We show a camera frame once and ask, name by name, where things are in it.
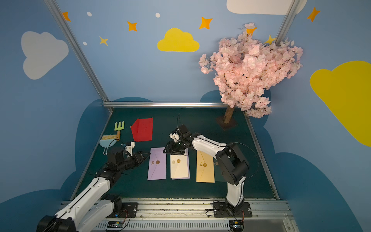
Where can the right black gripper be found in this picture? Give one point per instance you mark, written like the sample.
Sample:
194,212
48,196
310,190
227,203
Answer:
174,145

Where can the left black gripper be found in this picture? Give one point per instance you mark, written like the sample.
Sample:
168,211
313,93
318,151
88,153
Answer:
136,158

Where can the red envelope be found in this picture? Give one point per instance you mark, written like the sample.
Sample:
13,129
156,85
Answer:
142,130

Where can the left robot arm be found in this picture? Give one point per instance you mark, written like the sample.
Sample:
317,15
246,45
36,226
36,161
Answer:
92,205

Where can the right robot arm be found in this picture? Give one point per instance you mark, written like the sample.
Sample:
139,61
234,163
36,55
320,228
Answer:
231,161

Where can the tan kraft envelope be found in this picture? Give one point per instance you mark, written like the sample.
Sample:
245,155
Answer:
204,168

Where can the dark green envelope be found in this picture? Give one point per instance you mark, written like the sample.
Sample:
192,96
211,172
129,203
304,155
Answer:
218,177

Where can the green toy rake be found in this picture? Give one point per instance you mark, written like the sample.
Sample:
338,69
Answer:
119,126

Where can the blue toy brush dustpan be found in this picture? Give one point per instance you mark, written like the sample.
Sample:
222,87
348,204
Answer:
108,141

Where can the left controller board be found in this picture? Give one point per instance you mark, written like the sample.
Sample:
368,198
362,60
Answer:
115,225

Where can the controller board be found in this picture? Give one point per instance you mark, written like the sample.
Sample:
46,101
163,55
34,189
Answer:
115,225
235,226

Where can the right controller board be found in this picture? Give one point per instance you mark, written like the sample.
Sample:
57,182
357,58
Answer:
235,226

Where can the pink blossom artificial tree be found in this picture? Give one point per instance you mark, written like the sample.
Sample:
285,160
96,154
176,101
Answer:
245,68

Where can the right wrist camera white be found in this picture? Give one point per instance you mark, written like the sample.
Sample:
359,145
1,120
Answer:
175,136

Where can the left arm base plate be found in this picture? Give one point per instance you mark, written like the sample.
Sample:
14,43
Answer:
124,210

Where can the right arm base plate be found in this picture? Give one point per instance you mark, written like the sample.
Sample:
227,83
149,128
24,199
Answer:
224,210

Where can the aluminium front rail base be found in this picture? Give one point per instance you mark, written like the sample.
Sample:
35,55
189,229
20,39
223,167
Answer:
195,215

